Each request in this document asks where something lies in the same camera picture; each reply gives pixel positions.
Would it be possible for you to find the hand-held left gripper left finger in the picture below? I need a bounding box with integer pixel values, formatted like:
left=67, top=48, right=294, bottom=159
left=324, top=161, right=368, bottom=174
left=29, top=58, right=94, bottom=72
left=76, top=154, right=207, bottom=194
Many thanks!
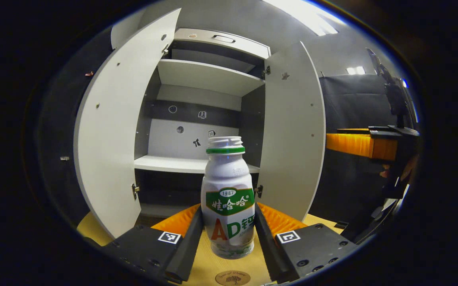
left=101, top=203, right=204, bottom=284

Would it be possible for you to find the grey open cabinet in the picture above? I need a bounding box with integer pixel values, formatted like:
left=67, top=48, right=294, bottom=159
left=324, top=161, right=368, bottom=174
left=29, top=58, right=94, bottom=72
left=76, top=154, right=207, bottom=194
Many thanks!
left=134, top=28, right=271, bottom=219

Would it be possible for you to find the beige cabinet drawer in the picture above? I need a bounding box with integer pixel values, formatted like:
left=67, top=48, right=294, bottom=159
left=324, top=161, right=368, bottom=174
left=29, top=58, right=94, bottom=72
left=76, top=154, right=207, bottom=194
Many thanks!
left=173, top=28, right=271, bottom=60

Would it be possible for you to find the white green label bottle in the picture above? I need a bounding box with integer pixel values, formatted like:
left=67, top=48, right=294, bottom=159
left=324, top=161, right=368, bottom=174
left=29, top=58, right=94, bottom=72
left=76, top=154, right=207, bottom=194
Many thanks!
left=201, top=136, right=256, bottom=260

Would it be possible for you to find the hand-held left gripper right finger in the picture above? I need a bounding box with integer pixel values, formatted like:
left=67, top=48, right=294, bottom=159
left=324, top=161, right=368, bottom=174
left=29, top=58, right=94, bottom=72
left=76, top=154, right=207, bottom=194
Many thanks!
left=254, top=202, right=359, bottom=283

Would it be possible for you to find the round wooden coaster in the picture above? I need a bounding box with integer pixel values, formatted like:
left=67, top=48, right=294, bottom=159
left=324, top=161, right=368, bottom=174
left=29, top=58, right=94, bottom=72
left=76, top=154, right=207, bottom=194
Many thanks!
left=215, top=270, right=251, bottom=286

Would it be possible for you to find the long ceiling light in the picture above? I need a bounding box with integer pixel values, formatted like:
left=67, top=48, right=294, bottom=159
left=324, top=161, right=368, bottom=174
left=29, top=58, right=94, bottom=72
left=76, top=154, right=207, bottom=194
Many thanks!
left=265, top=0, right=347, bottom=36

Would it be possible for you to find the grey cabinet door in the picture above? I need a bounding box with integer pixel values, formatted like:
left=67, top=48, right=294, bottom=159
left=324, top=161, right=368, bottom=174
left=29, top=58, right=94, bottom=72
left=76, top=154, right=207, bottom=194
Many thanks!
left=258, top=41, right=327, bottom=222
left=73, top=8, right=182, bottom=239

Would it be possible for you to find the grey cabinet shelf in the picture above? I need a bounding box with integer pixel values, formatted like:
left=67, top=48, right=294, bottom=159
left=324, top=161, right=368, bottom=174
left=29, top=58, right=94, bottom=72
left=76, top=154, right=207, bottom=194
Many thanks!
left=157, top=59, right=265, bottom=97

